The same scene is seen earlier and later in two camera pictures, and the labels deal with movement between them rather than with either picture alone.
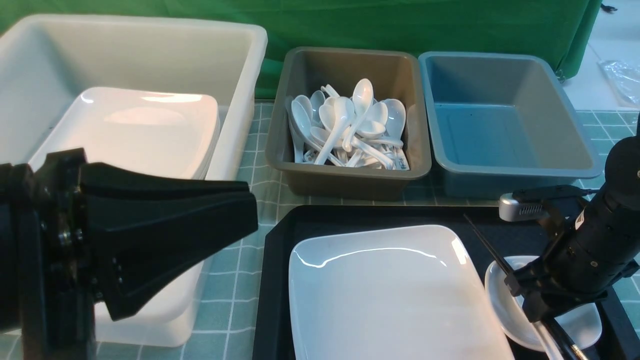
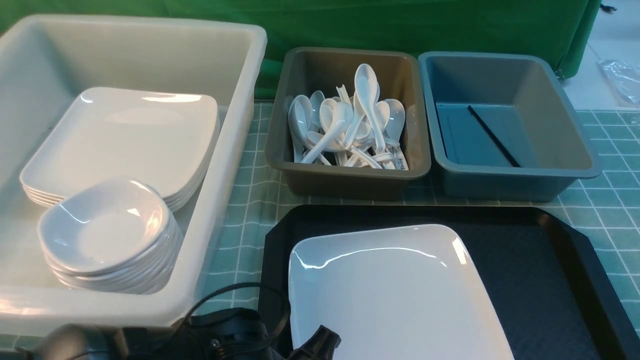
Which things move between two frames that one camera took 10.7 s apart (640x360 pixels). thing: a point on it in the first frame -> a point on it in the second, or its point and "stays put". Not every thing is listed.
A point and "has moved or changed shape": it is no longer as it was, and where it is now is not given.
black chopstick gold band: (571, 350) -> (506, 154)
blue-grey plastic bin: (497, 123) stays put
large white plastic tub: (47, 61) stays put
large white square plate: (412, 292) stays put
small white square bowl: (582, 325) has moved or changed shape
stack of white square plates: (173, 133) stays put
